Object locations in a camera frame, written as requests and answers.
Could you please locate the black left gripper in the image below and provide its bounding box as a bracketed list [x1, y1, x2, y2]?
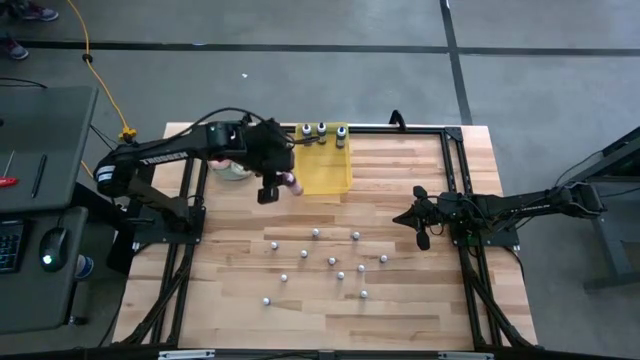
[244, 118, 296, 205]

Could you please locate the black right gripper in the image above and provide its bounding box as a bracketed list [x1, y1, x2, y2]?
[393, 185, 460, 252]

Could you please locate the large pink coloring bottle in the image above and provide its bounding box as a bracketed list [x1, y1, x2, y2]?
[282, 171, 305, 197]

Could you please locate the round clear plate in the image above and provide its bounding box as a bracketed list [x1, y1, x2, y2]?
[207, 158, 256, 182]

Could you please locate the yellow translucent plastic bin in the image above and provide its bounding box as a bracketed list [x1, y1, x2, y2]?
[293, 122, 354, 197]

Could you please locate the black metal stand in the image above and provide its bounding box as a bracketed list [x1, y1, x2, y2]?
[552, 127, 640, 291]

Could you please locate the black computer mouse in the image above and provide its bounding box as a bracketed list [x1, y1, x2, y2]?
[38, 227, 70, 274]

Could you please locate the grey desk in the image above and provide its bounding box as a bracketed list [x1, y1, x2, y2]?
[0, 85, 100, 335]

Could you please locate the black pen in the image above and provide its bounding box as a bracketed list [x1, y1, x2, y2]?
[30, 153, 49, 199]

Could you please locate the black keyboard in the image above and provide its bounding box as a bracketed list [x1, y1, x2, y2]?
[0, 219, 26, 275]

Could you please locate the person's shoe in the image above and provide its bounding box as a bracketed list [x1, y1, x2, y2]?
[0, 35, 30, 61]
[19, 2, 60, 22]

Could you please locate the black aluminium table frame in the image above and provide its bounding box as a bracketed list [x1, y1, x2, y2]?
[113, 124, 540, 351]

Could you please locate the silver metal bracket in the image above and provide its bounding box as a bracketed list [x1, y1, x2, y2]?
[438, 351, 495, 360]
[158, 349, 216, 360]

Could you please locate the yellow extension cord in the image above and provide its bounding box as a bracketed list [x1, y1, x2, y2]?
[66, 0, 139, 144]

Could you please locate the black upright post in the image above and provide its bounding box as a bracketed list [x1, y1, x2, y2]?
[106, 197, 141, 275]

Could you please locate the red-handled screwdriver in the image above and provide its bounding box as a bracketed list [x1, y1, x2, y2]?
[0, 149, 20, 189]

